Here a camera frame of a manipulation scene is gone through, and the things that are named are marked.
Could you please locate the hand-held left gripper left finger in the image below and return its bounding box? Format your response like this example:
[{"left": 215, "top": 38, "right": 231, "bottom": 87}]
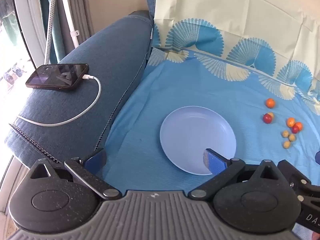
[{"left": 30, "top": 148, "right": 120, "bottom": 200}]

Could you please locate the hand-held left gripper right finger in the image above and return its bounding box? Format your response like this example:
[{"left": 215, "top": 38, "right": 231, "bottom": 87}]
[{"left": 189, "top": 148, "right": 288, "bottom": 200}]

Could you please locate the light blue round plate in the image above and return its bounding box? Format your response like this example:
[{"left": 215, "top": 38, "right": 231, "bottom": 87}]
[{"left": 160, "top": 106, "right": 237, "bottom": 176}]

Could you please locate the blue cream printed blanket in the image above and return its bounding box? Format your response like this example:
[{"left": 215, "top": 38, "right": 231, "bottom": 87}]
[{"left": 100, "top": 0, "right": 320, "bottom": 195}]

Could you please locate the black smartphone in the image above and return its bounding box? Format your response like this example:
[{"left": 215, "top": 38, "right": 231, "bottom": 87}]
[{"left": 26, "top": 63, "right": 90, "bottom": 92}]

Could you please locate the blue fabric sofa armrest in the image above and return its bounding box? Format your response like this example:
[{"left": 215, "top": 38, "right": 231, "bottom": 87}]
[{"left": 5, "top": 10, "right": 154, "bottom": 171}]

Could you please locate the teal curtain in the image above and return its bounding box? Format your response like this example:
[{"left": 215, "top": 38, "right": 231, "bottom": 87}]
[{"left": 40, "top": 0, "right": 75, "bottom": 58}]

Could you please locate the white pipe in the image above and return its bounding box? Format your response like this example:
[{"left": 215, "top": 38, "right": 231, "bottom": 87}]
[{"left": 59, "top": 0, "right": 79, "bottom": 48}]

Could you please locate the white charging cable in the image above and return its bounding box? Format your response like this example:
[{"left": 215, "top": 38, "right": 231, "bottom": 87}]
[{"left": 17, "top": 74, "right": 102, "bottom": 127}]

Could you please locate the black bead chain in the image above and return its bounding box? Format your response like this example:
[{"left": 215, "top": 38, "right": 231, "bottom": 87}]
[{"left": 9, "top": 122, "right": 99, "bottom": 163}]

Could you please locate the dotted grey strap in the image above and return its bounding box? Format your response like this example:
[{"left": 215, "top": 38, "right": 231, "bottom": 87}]
[{"left": 44, "top": 0, "right": 59, "bottom": 65}]

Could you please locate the white window frame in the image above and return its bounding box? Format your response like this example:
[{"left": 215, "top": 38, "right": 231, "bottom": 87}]
[{"left": 12, "top": 0, "right": 48, "bottom": 65}]

